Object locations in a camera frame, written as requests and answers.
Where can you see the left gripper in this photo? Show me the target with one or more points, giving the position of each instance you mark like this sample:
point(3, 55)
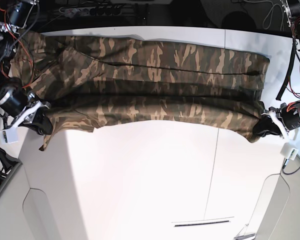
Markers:
point(278, 121)

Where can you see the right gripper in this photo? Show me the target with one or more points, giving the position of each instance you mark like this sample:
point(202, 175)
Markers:
point(14, 101)

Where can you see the camouflage T-shirt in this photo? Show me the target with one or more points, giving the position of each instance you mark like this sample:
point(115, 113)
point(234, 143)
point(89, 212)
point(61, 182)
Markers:
point(94, 81)

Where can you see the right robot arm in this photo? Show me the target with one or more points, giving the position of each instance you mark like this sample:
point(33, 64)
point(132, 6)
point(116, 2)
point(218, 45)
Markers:
point(17, 17)

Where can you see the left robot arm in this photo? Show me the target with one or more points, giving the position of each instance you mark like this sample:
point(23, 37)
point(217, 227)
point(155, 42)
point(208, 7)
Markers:
point(292, 10)

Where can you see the black round stool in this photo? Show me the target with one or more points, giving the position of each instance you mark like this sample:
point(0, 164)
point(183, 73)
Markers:
point(238, 20)

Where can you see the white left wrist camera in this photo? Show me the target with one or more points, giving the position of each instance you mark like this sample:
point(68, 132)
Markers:
point(289, 151)

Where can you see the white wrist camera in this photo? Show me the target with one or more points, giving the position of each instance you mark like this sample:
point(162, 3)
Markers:
point(289, 151)
point(9, 135)

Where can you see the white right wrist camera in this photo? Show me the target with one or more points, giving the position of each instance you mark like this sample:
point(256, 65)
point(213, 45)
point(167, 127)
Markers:
point(9, 135)

